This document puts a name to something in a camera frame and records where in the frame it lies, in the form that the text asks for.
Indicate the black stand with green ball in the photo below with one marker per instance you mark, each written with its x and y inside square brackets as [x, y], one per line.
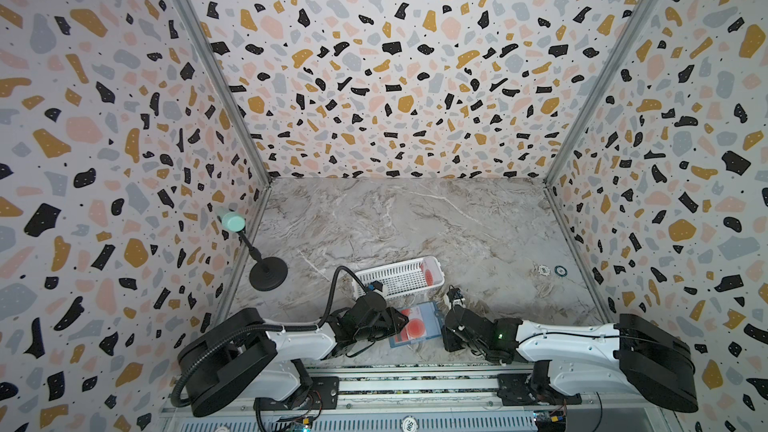
[267, 273]

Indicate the aluminium rail base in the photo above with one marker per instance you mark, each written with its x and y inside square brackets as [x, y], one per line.
[465, 398]

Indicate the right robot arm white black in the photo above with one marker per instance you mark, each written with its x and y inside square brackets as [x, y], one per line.
[630, 356]

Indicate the white plastic basket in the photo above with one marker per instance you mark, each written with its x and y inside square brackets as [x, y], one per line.
[401, 278]

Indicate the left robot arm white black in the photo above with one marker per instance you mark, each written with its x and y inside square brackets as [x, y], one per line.
[247, 353]

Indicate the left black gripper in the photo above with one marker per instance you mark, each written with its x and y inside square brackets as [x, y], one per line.
[397, 322]

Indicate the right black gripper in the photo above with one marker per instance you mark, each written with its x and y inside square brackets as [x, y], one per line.
[454, 310]

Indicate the stack of red-circle cards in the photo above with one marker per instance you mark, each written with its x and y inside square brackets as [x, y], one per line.
[432, 272]

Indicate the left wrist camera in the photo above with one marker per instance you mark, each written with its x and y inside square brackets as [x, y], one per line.
[376, 286]

